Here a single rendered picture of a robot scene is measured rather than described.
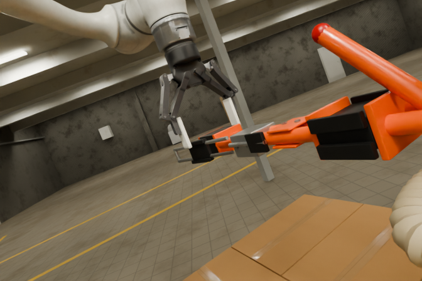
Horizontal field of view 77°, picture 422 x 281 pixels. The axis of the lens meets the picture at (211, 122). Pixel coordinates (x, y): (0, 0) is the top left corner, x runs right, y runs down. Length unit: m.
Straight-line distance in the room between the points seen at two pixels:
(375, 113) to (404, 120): 0.02
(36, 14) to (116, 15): 0.18
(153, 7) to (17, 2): 0.23
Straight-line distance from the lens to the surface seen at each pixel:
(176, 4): 0.61
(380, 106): 0.31
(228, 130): 0.59
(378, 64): 0.32
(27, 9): 0.60
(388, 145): 0.31
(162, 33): 0.59
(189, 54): 0.58
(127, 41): 0.72
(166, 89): 0.57
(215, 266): 1.47
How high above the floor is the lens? 1.28
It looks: 3 degrees down
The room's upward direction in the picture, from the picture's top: 21 degrees counter-clockwise
